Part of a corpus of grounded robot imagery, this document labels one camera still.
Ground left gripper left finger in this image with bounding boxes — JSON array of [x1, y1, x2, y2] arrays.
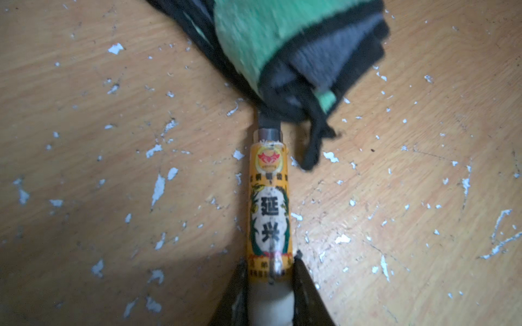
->
[[208, 260, 248, 326]]

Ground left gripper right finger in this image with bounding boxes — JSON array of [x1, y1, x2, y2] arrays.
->
[[292, 251, 335, 326]]

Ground small sickle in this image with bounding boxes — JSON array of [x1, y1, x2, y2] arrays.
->
[[246, 112, 295, 325]]

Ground green and black rag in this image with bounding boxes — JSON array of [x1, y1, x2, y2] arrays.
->
[[151, 0, 390, 171]]

